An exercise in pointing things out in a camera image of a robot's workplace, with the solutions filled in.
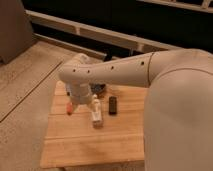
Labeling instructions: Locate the red handled tool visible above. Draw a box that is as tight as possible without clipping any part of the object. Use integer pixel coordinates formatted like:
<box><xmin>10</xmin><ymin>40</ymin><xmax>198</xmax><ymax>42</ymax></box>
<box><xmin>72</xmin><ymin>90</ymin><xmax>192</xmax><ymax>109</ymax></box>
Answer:
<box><xmin>66</xmin><ymin>102</ymin><xmax>73</xmax><ymax>115</ymax></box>

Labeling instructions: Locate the white window railing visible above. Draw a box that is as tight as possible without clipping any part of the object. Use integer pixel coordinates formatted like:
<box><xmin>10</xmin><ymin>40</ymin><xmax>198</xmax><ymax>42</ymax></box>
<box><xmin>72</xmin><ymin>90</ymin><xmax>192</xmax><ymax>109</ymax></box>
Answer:
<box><xmin>26</xmin><ymin>10</ymin><xmax>177</xmax><ymax>58</ymax></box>

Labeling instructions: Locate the white plastic bottle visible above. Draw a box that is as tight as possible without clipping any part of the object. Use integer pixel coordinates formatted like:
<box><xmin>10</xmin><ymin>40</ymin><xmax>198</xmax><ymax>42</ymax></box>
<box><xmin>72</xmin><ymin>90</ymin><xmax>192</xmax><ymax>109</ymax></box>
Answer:
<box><xmin>91</xmin><ymin>94</ymin><xmax>103</xmax><ymax>127</ymax></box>

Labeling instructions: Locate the grey upholstered chair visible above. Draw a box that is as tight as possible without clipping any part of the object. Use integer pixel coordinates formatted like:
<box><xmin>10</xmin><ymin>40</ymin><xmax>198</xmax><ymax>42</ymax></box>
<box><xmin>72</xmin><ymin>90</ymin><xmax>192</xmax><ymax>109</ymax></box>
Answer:
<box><xmin>0</xmin><ymin>0</ymin><xmax>35</xmax><ymax>63</ymax></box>

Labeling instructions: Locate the black rectangular block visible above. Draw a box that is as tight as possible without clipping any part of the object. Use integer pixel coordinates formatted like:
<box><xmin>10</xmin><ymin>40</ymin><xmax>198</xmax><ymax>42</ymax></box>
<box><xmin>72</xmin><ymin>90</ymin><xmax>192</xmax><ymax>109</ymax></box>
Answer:
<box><xmin>109</xmin><ymin>96</ymin><xmax>117</xmax><ymax>115</ymax></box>

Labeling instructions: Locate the wooden table board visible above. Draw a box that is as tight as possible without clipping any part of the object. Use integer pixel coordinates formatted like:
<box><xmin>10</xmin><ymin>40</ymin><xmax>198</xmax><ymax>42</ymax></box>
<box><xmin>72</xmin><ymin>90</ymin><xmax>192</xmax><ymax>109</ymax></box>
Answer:
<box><xmin>40</xmin><ymin>82</ymin><xmax>147</xmax><ymax>168</ymax></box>

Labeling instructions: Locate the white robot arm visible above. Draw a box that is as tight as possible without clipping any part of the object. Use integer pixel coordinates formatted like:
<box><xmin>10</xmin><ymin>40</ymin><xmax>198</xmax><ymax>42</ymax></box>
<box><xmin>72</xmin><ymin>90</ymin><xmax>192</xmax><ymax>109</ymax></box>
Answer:
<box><xmin>59</xmin><ymin>49</ymin><xmax>213</xmax><ymax>171</ymax></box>

